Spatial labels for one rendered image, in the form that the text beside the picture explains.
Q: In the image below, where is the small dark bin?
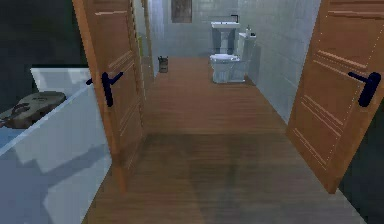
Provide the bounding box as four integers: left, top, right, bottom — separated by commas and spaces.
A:
157, 55, 169, 74

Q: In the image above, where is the white toilet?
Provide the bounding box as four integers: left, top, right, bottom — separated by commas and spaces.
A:
209, 32, 257, 85

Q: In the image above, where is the brown wooden room door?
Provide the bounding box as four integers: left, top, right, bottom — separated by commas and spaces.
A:
285, 0, 384, 195
71, 0, 148, 194

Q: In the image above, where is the white cabinet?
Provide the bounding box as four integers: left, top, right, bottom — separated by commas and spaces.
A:
0, 67, 113, 224

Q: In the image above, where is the grey-brown flat object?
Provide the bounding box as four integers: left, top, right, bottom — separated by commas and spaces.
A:
0, 91, 67, 130

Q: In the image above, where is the white pedestal sink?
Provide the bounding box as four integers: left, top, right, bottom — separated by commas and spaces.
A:
210, 21, 241, 56

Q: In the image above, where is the black door handle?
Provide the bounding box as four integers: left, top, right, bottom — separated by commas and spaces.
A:
85, 71, 125, 108
347, 71, 382, 108

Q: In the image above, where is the dark framed wall picture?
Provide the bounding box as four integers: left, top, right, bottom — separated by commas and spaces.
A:
171, 0, 193, 24

